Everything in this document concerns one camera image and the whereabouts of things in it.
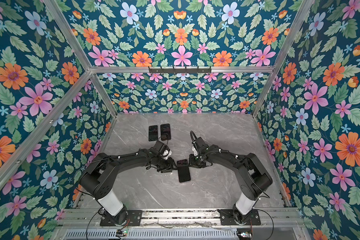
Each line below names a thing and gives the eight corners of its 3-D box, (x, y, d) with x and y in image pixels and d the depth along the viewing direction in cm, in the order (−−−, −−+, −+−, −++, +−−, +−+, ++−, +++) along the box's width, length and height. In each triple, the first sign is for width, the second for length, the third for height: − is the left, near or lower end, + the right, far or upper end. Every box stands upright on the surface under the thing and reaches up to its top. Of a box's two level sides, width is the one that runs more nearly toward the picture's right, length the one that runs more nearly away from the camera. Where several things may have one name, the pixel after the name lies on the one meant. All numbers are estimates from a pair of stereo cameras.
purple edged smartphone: (148, 141, 105) (148, 139, 104) (149, 127, 114) (148, 125, 112) (157, 140, 106) (157, 138, 104) (157, 126, 114) (157, 124, 113)
